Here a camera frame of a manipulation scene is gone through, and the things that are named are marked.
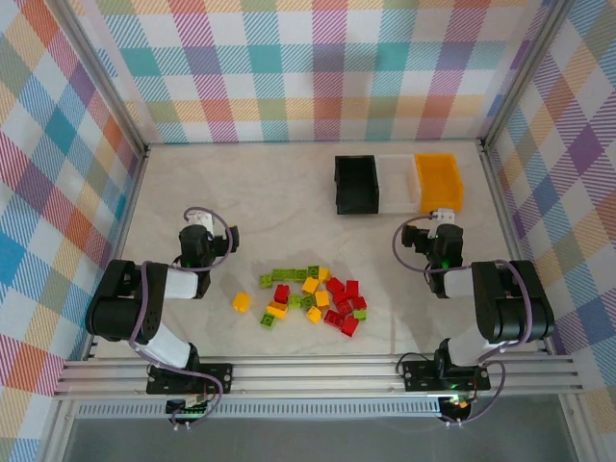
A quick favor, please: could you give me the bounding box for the orange plastic bin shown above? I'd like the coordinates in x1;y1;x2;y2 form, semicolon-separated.
414;152;467;215

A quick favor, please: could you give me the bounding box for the white plastic bin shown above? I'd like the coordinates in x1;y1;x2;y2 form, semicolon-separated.
376;153;424;216

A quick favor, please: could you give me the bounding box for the long green lego brick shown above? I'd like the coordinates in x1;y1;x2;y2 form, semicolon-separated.
271;268;309;283

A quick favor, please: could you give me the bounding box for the black plastic bin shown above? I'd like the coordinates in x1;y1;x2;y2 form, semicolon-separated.
334;154;381;217

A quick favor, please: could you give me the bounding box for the green circuit board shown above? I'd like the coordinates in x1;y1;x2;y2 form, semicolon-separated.
166;395;216;419

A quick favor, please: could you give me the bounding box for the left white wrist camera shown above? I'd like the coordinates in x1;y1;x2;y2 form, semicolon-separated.
185;211;214;231

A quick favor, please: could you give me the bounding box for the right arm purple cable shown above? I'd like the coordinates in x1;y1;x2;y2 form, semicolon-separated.
392;215;540;427

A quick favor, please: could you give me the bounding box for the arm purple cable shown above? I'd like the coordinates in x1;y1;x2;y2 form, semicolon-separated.
392;215;540;427
129;206;241;429

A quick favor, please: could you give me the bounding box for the aluminium side rail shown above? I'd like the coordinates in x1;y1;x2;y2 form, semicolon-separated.
478;139;554;355
81;143;150;362

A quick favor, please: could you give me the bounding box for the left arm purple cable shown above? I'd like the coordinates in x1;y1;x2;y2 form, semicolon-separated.
129;206;241;429

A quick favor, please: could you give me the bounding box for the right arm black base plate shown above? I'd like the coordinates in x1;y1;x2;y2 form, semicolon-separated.
400;358;493;392

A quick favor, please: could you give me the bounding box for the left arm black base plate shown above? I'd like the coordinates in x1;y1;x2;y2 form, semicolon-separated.
145;361;236;397

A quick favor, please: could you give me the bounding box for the thin aluminium back rail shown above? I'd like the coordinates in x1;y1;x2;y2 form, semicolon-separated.
143;139;485;146

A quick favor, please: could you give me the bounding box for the wide aluminium mounting rail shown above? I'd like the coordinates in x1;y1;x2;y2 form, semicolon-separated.
52;354;584;400

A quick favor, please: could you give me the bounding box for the aluminium frame post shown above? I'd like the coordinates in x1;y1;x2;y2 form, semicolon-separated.
480;0;577;150
47;0;148;155

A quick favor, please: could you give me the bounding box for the grey slotted cable duct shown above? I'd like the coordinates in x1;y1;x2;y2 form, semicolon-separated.
75;401;444;420

